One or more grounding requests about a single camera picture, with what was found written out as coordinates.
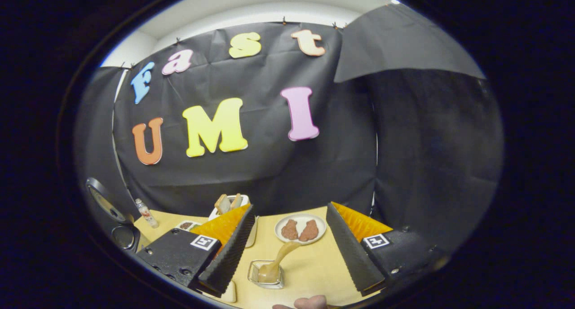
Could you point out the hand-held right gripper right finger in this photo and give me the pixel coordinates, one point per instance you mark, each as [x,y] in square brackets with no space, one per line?
[350,250]

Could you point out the white rice cooker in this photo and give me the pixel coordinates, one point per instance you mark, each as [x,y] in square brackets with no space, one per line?
[123,237]

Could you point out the white divided grain dish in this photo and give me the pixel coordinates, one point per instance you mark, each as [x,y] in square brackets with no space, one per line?
[187,225]

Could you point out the small clear bottle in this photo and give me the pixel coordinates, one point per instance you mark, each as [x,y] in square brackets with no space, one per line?
[146,214]

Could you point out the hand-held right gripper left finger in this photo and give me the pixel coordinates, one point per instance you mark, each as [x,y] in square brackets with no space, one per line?
[231,250]

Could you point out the white round plate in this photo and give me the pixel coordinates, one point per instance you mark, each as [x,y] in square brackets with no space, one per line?
[301,217]

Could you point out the brown meat piece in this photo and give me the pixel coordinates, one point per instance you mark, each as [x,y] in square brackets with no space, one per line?
[289,230]
[309,231]

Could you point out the white toaster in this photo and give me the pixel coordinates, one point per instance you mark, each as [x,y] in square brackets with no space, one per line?
[214,216]

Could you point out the black backdrop cloth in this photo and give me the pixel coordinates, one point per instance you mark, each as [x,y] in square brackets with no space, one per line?
[269,165]

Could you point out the toast bread slice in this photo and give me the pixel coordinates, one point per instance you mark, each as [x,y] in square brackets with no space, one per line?
[236,200]
[223,204]

